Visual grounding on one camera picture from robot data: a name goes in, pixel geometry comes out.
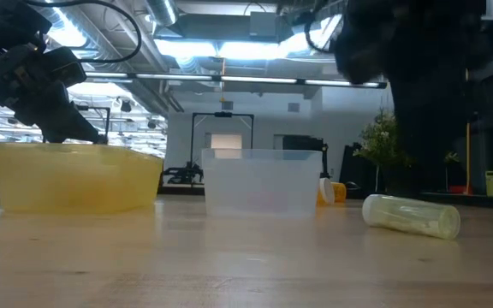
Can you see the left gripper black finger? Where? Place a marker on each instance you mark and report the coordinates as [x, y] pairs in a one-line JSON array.
[[75, 126], [41, 132]]

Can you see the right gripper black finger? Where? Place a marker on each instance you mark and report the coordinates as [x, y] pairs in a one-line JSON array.
[[428, 137]]

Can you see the yellow pill bottle white cap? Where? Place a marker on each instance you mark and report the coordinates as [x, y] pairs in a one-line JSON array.
[[409, 216]]

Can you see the black background robot arm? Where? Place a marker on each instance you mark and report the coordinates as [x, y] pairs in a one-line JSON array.
[[184, 173]]

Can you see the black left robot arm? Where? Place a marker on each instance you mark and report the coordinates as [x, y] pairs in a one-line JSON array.
[[2, 19]]

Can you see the yellow translucent plastic bin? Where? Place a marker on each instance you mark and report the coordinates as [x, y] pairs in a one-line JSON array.
[[75, 179]]

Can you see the clear plastic bin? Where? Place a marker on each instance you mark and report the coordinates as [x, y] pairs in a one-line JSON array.
[[263, 184]]

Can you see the green plant white flowers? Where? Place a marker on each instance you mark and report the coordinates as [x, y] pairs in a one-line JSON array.
[[377, 139]]

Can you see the black hanging spot lamp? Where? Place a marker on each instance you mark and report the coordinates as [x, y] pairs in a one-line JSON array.
[[126, 106], [152, 124]]

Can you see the small red object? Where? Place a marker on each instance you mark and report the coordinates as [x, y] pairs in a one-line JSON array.
[[460, 189]]

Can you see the black bulky background object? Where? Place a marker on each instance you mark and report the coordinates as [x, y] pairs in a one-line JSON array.
[[358, 171]]

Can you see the yellow-green handheld device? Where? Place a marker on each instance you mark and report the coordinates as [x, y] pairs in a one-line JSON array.
[[491, 184]]

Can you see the black box on stand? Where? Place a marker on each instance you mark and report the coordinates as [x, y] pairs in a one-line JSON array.
[[302, 143]]

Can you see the long ceiling light bar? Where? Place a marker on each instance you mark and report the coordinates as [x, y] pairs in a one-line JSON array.
[[229, 78]]

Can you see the black metal frame stand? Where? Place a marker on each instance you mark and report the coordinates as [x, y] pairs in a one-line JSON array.
[[223, 114], [107, 122]]

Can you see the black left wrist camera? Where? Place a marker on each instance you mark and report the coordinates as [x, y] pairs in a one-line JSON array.
[[64, 66]]

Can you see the grey wall vent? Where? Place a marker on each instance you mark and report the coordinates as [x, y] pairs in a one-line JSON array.
[[227, 105], [293, 107]]

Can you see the silver corrugated ceiling duct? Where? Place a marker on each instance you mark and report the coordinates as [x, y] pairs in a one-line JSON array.
[[163, 12]]

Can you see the bright wall window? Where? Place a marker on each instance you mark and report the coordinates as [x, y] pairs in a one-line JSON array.
[[226, 141]]

